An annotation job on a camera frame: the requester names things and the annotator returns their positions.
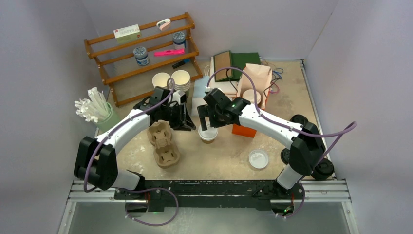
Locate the white cup lid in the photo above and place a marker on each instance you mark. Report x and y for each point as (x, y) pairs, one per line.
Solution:
(210, 133)
(258, 158)

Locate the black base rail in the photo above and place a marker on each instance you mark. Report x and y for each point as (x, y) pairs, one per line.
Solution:
(262, 195)

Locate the blue white jar right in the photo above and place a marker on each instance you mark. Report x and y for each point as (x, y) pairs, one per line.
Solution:
(179, 40)

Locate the orange paper bag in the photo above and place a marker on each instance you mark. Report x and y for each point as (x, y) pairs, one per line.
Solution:
(256, 80)

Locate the white green box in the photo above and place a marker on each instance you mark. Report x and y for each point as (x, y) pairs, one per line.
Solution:
(127, 34)

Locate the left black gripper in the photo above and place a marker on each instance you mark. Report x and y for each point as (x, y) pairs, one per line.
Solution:
(188, 124)

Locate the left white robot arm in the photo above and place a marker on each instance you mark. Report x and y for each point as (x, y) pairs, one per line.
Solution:
(96, 161)

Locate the black lid stack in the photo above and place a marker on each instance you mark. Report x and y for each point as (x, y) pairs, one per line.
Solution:
(323, 170)

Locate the right white cup stack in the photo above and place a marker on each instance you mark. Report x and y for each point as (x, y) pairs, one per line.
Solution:
(182, 81)

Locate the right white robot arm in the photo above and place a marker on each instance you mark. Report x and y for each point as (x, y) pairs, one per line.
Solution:
(303, 141)

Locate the blue white jar left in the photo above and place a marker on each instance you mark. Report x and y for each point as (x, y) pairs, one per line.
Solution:
(141, 56)

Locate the black blue marker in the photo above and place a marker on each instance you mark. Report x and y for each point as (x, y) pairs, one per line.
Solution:
(181, 63)

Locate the green straw holder cup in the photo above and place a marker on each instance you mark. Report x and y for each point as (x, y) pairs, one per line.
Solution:
(110, 121)

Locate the pink marker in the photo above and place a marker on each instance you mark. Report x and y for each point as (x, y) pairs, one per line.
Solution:
(169, 52)

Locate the brown paper cup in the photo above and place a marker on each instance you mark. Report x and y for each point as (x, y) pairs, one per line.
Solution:
(207, 141)

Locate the blue white jar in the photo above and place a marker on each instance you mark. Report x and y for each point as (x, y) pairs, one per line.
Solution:
(141, 56)
(179, 40)

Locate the wooden shelf rack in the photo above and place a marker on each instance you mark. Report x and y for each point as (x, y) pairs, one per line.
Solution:
(130, 52)

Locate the green paper bag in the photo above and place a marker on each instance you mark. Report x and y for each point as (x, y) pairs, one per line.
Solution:
(229, 59)

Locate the white cup lid picked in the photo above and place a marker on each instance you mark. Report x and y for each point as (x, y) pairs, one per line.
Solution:
(252, 96)

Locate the white pink clip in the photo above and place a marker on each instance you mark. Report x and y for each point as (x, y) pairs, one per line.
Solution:
(164, 25)

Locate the white cup stack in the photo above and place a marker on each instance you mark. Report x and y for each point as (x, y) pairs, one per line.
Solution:
(161, 80)
(182, 81)

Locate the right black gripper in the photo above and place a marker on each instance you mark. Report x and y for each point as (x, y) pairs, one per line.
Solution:
(203, 112)

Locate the pulp cup carrier tray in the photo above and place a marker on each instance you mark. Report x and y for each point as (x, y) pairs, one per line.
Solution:
(166, 152)

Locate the black cup lid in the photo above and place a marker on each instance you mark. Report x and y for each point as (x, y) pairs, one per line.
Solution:
(302, 120)
(285, 156)

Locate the left white cup stack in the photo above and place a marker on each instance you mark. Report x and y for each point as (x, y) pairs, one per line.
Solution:
(161, 80)

